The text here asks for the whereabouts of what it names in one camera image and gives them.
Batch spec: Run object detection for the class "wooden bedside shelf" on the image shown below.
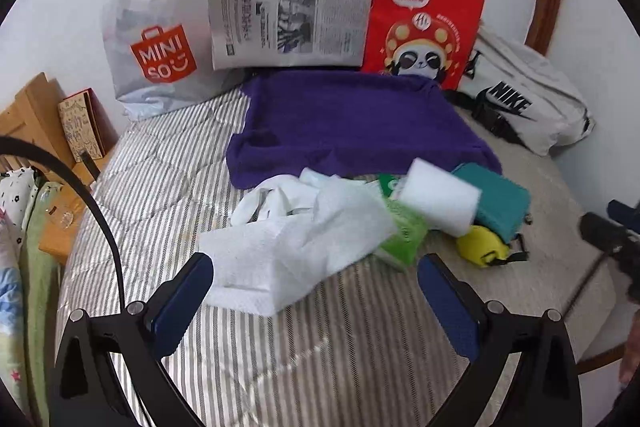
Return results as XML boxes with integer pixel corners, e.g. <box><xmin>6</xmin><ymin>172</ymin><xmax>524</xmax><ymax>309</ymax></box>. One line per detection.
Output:
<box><xmin>0</xmin><ymin>71</ymin><xmax>120</xmax><ymax>266</ymax></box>

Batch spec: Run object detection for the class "red panda paper bag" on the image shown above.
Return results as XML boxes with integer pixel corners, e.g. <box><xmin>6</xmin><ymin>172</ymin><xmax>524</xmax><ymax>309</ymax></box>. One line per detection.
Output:
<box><xmin>361</xmin><ymin>0</ymin><xmax>485</xmax><ymax>91</ymax></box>

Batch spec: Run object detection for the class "striped grey bed quilt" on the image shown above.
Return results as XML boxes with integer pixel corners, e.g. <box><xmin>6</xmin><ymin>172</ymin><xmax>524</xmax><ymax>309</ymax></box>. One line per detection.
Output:
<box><xmin>56</xmin><ymin>90</ymin><xmax>596</xmax><ymax>426</ymax></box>

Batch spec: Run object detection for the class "colourful bedding at left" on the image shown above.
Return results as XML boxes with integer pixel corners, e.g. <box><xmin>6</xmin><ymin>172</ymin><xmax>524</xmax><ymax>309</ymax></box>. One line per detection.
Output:
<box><xmin>1</xmin><ymin>167</ymin><xmax>61</xmax><ymax>426</ymax></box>

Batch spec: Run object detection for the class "yellow mesh pouch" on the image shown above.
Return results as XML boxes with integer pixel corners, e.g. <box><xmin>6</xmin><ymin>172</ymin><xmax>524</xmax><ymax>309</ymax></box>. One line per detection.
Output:
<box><xmin>456</xmin><ymin>225</ymin><xmax>529</xmax><ymax>268</ymax></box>

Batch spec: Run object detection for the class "green wet wipes packet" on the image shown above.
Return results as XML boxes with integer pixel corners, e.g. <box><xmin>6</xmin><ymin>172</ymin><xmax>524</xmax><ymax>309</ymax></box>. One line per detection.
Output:
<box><xmin>378</xmin><ymin>173</ymin><xmax>406</xmax><ymax>199</ymax></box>

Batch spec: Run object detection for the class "grey Miniso plastic bag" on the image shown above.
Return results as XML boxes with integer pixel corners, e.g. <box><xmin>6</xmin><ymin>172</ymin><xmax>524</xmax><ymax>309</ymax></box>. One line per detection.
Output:
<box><xmin>101</xmin><ymin>0</ymin><xmax>245</xmax><ymax>121</ymax></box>

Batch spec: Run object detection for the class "white cloth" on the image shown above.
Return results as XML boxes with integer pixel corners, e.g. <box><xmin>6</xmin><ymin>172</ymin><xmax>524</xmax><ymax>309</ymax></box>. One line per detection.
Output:
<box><xmin>198</xmin><ymin>169</ymin><xmax>397</xmax><ymax>317</ymax></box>

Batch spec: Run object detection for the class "black cable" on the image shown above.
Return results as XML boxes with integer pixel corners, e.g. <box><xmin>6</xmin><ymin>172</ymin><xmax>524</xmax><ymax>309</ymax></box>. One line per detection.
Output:
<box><xmin>0</xmin><ymin>135</ymin><xmax>126</xmax><ymax>311</ymax></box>

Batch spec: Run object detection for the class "folded newspaper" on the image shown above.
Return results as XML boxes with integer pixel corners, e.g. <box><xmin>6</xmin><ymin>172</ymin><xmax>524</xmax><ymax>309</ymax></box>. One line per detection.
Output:
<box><xmin>208</xmin><ymin>0</ymin><xmax>371</xmax><ymax>69</ymax></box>

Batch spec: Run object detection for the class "green tissue pack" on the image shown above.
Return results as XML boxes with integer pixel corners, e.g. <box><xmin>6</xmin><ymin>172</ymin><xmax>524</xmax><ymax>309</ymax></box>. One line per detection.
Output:
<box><xmin>373</xmin><ymin>198</ymin><xmax>428</xmax><ymax>271</ymax></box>

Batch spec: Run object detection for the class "purple towel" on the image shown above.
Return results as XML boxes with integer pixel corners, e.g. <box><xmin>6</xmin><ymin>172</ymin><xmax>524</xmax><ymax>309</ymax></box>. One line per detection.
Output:
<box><xmin>227</xmin><ymin>69</ymin><xmax>502</xmax><ymax>190</ymax></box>

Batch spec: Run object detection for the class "white Nike waist bag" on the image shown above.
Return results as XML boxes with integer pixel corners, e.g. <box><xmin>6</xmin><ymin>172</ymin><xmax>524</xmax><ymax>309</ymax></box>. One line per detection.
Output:
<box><xmin>446</xmin><ymin>25</ymin><xmax>596</xmax><ymax>156</ymax></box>

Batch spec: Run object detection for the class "teal knitted cloth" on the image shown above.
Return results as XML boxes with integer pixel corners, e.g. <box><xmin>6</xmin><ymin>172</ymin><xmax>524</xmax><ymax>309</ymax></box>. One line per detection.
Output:
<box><xmin>452</xmin><ymin>162</ymin><xmax>532</xmax><ymax>243</ymax></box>

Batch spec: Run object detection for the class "white foam block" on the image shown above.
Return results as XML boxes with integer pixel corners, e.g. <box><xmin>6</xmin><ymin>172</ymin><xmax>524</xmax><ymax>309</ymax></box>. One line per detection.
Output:
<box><xmin>397</xmin><ymin>158</ymin><xmax>482</xmax><ymax>237</ymax></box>

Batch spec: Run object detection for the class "patterned brown book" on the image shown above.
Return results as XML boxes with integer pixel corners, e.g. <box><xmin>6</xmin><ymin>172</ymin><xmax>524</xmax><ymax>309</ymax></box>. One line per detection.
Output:
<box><xmin>58</xmin><ymin>89</ymin><xmax>106</xmax><ymax>162</ymax></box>

